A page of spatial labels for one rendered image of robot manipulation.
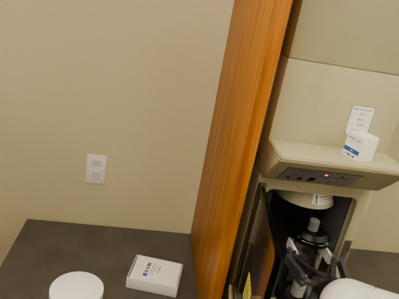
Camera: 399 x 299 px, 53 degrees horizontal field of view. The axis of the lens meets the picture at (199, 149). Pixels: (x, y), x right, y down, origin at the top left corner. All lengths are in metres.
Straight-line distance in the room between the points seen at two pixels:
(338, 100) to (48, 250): 1.02
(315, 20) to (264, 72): 0.19
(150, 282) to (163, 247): 0.24
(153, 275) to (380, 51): 0.90
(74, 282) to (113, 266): 0.30
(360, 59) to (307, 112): 0.17
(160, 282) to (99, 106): 0.61
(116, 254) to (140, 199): 0.23
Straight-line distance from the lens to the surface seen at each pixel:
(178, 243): 1.54
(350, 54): 1.03
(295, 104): 1.01
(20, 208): 1.65
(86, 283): 1.11
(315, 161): 0.95
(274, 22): 0.86
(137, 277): 1.31
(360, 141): 1.01
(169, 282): 1.31
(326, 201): 1.19
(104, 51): 1.38
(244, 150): 0.92
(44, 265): 1.41
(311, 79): 1.00
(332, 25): 1.00
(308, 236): 1.13
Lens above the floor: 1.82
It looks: 22 degrees down
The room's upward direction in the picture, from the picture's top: 10 degrees clockwise
